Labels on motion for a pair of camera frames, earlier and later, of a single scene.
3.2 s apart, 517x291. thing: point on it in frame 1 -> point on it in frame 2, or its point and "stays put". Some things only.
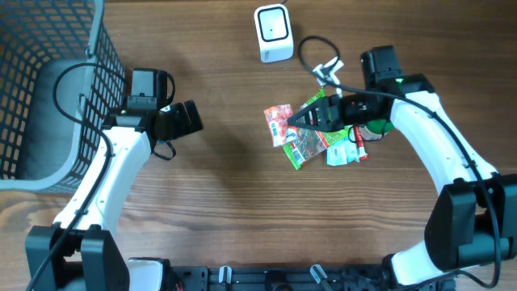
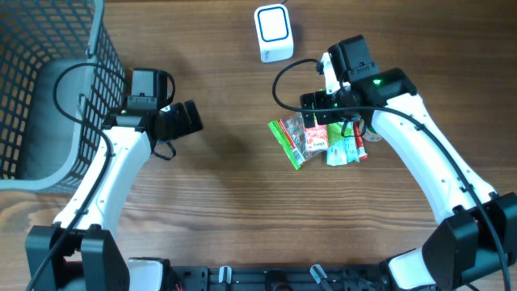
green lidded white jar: (375, 129) stays put
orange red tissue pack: (277, 118) -> (317, 137)
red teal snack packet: (340, 153) stays put
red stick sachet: (363, 154) stays put
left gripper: (178, 121) stays put
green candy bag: (311, 141) -> (291, 132)
